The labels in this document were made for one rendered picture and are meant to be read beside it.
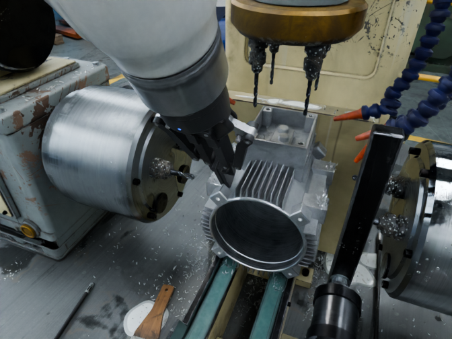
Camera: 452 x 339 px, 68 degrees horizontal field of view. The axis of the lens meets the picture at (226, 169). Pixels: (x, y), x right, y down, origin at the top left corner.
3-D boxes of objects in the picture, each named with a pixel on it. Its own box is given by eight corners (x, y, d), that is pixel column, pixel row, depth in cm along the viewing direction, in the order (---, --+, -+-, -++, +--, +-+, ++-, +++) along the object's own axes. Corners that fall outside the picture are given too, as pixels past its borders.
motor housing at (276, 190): (237, 193, 76) (239, 118, 65) (322, 213, 71) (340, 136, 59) (202, 259, 61) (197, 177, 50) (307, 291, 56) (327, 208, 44)
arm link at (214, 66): (138, -7, 30) (162, 43, 35) (93, 72, 27) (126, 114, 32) (233, 0, 27) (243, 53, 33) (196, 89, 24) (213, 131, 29)
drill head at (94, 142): (89, 149, 91) (63, 58, 77) (212, 179, 81) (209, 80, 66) (13, 208, 73) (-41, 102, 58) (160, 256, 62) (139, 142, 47)
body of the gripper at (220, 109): (237, 57, 32) (249, 111, 40) (161, 48, 35) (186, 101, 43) (212, 122, 30) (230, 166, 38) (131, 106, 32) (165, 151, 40)
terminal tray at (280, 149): (259, 138, 66) (261, 105, 61) (313, 148, 63) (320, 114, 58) (240, 173, 57) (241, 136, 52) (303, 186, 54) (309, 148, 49)
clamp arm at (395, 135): (328, 272, 50) (373, 120, 35) (349, 278, 49) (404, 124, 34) (325, 291, 47) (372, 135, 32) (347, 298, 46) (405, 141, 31)
